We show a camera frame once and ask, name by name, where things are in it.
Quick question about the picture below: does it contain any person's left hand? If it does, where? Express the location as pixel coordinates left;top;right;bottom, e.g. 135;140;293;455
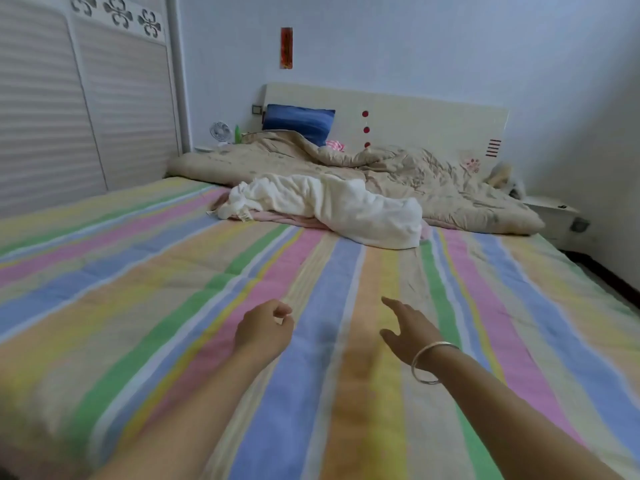
233;299;297;368

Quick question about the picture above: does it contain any beige quilt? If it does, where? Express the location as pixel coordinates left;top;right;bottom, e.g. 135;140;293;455
165;129;546;236

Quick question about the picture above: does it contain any pink fleece blanket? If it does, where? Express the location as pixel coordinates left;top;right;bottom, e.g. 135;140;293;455
210;189;436;242

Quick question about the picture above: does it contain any silver bracelet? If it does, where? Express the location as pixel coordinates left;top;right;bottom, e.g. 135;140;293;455
411;341;462;386

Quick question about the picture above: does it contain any person's right hand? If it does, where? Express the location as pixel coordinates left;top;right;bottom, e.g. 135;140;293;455
378;297;456;368

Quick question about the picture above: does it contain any cream plush toy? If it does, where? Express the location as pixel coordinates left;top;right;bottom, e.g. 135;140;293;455
482;159;523;196

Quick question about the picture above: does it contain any small white desk fan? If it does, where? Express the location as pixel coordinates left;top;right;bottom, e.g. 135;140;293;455
209;121;233;151

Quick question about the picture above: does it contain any dark brown baseboard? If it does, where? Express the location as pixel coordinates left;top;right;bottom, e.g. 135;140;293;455
568;249;640;301

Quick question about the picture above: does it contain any blue pillow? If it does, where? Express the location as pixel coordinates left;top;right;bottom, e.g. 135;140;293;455
262;103;338;148

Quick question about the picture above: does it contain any person's right forearm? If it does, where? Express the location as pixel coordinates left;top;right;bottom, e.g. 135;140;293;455
430;349;626;480

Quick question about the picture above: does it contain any cream fleece blanket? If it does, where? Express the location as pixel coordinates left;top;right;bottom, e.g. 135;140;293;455
212;173;425;250

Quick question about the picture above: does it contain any white headboard with red dots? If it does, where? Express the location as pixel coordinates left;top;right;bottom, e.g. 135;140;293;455
260;81;509;181

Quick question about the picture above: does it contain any striped pastel bed sheet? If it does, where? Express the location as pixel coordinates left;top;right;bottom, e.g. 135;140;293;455
0;175;640;480

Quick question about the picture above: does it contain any red wall hanging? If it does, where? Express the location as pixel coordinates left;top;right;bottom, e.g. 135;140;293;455
279;27;295;71

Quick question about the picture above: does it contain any person's left forearm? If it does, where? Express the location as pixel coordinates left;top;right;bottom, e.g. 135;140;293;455
90;349;276;480

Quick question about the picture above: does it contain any white nightstand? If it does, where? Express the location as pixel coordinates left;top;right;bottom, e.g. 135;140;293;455
522;195;591;251

